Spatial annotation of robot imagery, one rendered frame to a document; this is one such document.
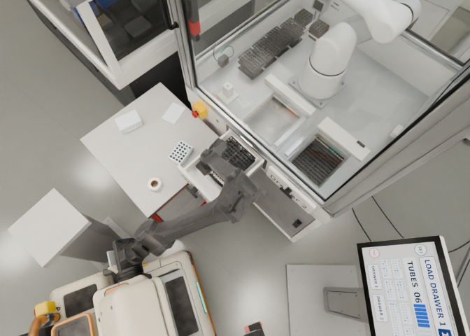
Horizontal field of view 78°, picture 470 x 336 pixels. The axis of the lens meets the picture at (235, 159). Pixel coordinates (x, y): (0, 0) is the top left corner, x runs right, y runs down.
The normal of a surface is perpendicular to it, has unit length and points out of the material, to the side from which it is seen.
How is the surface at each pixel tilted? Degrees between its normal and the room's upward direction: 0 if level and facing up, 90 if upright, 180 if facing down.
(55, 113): 0
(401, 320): 50
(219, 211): 63
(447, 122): 90
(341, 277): 5
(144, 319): 43
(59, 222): 0
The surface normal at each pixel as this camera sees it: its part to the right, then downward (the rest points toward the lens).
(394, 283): -0.75, -0.26
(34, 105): 0.02, -0.39
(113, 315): -0.68, -0.03
